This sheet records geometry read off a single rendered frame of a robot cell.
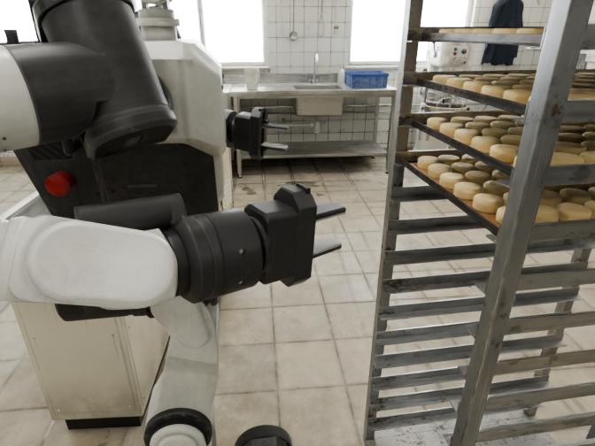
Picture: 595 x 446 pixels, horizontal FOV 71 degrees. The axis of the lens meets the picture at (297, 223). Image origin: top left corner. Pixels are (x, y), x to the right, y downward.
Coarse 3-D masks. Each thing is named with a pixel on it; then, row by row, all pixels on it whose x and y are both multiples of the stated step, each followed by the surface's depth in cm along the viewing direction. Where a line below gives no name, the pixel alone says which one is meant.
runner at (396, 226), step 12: (444, 216) 108; (456, 216) 109; (468, 216) 109; (396, 228) 107; (408, 228) 108; (420, 228) 108; (432, 228) 108; (444, 228) 108; (456, 228) 108; (468, 228) 108; (480, 228) 108
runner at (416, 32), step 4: (408, 28) 87; (412, 28) 87; (416, 28) 87; (420, 28) 88; (424, 28) 88; (428, 28) 88; (432, 28) 88; (436, 28) 88; (440, 28) 88; (444, 28) 88; (448, 28) 88; (452, 28) 89; (408, 32) 87; (412, 32) 88; (416, 32) 88; (420, 32) 88; (424, 32) 88; (428, 32) 88; (432, 32) 88; (436, 32) 88; (408, 36) 88; (412, 36) 88; (416, 36) 88; (420, 36) 88; (408, 40) 88; (412, 40) 88; (416, 40) 88; (420, 40) 88
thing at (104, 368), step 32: (32, 320) 136; (64, 320) 137; (96, 320) 138; (128, 320) 145; (32, 352) 142; (64, 352) 142; (96, 352) 143; (128, 352) 144; (160, 352) 182; (64, 384) 148; (96, 384) 149; (128, 384) 150; (64, 416) 155; (96, 416) 156; (128, 416) 157
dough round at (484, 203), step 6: (474, 198) 73; (480, 198) 72; (486, 198) 72; (492, 198) 72; (498, 198) 72; (474, 204) 73; (480, 204) 71; (486, 204) 71; (492, 204) 70; (498, 204) 70; (480, 210) 72; (486, 210) 71; (492, 210) 71
